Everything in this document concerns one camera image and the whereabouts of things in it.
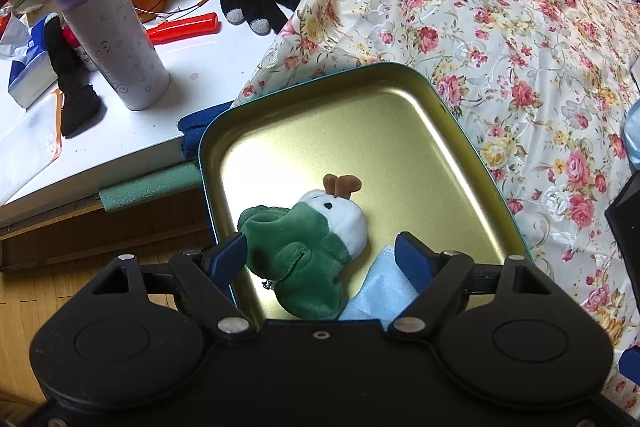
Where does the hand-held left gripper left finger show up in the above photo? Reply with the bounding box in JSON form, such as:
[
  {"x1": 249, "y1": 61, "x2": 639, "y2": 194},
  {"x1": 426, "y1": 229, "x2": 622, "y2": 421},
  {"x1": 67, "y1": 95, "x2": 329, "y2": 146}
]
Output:
[{"x1": 75, "y1": 232, "x2": 256, "y2": 339}]

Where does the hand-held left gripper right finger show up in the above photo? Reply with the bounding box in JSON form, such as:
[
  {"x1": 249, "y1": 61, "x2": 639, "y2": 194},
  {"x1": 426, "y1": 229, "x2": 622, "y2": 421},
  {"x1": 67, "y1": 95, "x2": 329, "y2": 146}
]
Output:
[{"x1": 386, "y1": 232, "x2": 561, "y2": 339}]

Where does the green plush toy white head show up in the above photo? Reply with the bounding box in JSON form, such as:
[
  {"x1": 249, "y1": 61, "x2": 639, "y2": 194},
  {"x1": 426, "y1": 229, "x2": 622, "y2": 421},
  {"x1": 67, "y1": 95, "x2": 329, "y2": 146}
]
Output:
[{"x1": 237, "y1": 174, "x2": 368, "y2": 322}]

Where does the gold tin tray green rim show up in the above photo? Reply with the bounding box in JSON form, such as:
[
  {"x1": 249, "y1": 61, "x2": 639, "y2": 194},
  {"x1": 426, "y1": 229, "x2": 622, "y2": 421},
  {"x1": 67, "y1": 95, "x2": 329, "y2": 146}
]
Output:
[{"x1": 197, "y1": 62, "x2": 530, "y2": 322}]

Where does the green foam edge strip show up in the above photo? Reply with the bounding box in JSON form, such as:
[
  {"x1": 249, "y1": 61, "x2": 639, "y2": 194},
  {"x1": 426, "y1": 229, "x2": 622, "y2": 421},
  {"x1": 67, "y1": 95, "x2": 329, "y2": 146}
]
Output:
[{"x1": 98, "y1": 163, "x2": 203, "y2": 212}]

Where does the blue cloth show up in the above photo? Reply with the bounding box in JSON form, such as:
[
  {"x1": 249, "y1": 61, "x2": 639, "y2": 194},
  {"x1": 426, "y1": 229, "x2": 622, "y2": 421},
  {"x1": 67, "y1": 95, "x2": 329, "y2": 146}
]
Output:
[{"x1": 177, "y1": 99, "x2": 236, "y2": 160}]

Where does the rolled black knit glove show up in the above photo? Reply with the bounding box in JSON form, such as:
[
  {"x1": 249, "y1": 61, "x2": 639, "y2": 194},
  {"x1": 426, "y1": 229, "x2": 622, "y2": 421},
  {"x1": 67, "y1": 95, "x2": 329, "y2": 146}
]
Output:
[{"x1": 42, "y1": 14, "x2": 103, "y2": 138}]

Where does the black rectangular box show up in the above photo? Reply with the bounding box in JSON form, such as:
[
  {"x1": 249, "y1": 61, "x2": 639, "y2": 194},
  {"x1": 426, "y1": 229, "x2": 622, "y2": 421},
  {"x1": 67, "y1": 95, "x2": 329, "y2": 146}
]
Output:
[{"x1": 604, "y1": 177, "x2": 640, "y2": 295}]

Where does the clear zip bag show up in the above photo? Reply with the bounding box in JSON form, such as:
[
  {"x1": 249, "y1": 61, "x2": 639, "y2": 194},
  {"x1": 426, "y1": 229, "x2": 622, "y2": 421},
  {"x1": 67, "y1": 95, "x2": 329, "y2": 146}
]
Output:
[{"x1": 0, "y1": 89, "x2": 63, "y2": 202}]

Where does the red plastic case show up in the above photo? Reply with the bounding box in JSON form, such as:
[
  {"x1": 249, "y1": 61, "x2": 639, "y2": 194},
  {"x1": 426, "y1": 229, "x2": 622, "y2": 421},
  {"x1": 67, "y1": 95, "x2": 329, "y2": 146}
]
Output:
[{"x1": 147, "y1": 12, "x2": 221, "y2": 46}]

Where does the floral blanket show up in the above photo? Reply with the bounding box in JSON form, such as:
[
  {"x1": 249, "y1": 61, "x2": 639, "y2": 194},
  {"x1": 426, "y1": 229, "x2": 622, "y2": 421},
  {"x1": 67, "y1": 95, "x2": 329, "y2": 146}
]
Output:
[{"x1": 232, "y1": 0, "x2": 640, "y2": 403}]

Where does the purple insulated bottle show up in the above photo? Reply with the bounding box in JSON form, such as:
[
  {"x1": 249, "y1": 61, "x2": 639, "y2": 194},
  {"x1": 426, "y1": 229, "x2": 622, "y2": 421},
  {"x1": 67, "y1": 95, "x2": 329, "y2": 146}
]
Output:
[{"x1": 48, "y1": 0, "x2": 171, "y2": 112}]

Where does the small bottle red cap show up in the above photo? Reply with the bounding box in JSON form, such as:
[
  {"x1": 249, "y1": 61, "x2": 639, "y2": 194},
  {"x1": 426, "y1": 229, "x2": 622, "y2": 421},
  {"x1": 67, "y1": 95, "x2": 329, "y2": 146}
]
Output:
[{"x1": 62, "y1": 24, "x2": 98, "y2": 72}]

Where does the blue tissue box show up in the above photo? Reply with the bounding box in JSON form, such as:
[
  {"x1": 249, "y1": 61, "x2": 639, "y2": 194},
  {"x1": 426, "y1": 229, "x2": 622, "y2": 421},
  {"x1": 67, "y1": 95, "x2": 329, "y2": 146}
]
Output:
[{"x1": 7, "y1": 13, "x2": 61, "y2": 108}]

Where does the white crumpled tissue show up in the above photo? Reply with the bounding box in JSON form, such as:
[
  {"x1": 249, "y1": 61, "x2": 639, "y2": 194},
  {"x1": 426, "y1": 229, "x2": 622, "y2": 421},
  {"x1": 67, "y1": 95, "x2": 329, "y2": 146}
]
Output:
[{"x1": 0, "y1": 14, "x2": 33, "y2": 60}]

